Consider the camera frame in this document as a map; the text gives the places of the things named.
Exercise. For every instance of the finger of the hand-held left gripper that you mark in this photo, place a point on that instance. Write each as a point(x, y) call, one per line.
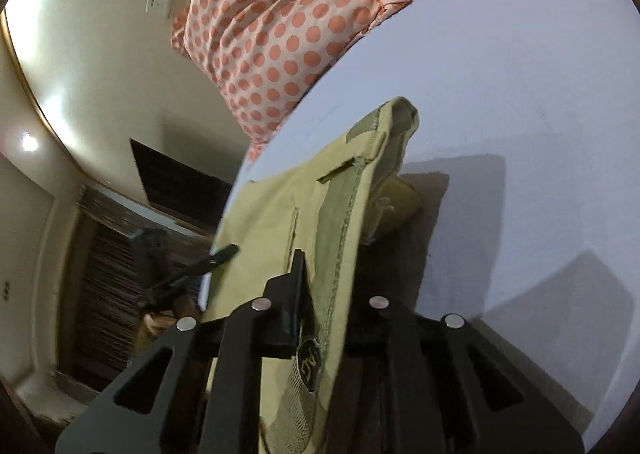
point(222, 254)

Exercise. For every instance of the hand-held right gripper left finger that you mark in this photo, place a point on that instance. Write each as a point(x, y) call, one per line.
point(298, 279)

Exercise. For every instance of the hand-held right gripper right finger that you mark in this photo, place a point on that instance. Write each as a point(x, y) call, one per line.
point(396, 334)

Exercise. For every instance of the khaki pants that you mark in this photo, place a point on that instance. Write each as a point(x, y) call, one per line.
point(260, 214)

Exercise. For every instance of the person's left hand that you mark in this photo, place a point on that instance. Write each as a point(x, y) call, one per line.
point(172, 308)

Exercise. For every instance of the striped wooden cabinet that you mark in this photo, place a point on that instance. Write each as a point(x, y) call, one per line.
point(105, 284)

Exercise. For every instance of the large orange polka-dot pillow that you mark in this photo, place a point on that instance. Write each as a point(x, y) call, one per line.
point(280, 43)

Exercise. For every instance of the pale bed sheet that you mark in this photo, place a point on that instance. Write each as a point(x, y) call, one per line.
point(500, 108)

